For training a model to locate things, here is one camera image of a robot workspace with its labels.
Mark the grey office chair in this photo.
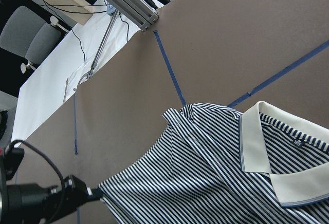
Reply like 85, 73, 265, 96
1, 6, 61, 73

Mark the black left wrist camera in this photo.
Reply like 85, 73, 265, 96
1, 147, 25, 181

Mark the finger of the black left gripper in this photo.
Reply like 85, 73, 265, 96
87, 188, 103, 202

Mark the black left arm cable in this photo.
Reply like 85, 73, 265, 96
5, 139, 66, 224

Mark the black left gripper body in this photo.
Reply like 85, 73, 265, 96
1, 175, 93, 219

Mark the blue white striped polo shirt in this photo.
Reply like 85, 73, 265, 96
99, 101, 328, 223

